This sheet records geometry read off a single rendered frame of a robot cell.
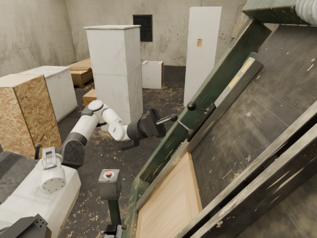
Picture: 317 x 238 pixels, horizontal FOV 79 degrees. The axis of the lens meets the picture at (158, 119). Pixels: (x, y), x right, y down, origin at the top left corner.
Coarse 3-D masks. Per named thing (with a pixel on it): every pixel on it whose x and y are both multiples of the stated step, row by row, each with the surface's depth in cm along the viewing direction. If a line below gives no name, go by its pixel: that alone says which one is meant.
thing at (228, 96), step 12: (252, 60) 70; (240, 72) 74; (252, 72) 71; (240, 84) 73; (228, 96) 76; (216, 108) 78; (216, 120) 81; (204, 132) 84; (192, 144) 87; (180, 156) 90; (168, 168) 93; (156, 180) 100; (144, 192) 108
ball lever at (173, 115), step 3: (174, 114) 88; (171, 117) 88; (174, 117) 87; (177, 117) 88; (171, 120) 89; (174, 120) 88; (177, 120) 88; (180, 123) 88; (183, 126) 87; (189, 129) 87; (192, 129) 86; (189, 132) 86; (192, 132) 85
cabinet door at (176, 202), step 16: (176, 176) 87; (192, 176) 75; (160, 192) 94; (176, 192) 80; (192, 192) 69; (144, 208) 103; (160, 208) 86; (176, 208) 74; (192, 208) 64; (144, 224) 94; (160, 224) 80; (176, 224) 69
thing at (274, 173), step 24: (312, 120) 36; (288, 144) 39; (312, 144) 34; (264, 168) 41; (288, 168) 37; (312, 168) 36; (240, 192) 42; (264, 192) 40; (288, 192) 39; (216, 216) 46; (240, 216) 43
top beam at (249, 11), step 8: (248, 0) 86; (256, 0) 78; (264, 0) 71; (272, 0) 65; (280, 0) 60; (288, 0) 56; (296, 0) 53; (248, 8) 81; (256, 8) 74; (264, 8) 68; (272, 8) 63; (280, 8) 60; (288, 8) 56; (248, 16) 88; (256, 16) 81; (264, 16) 75; (272, 16) 70; (280, 16) 65; (288, 16) 61; (296, 16) 58; (296, 24) 63; (304, 24) 59
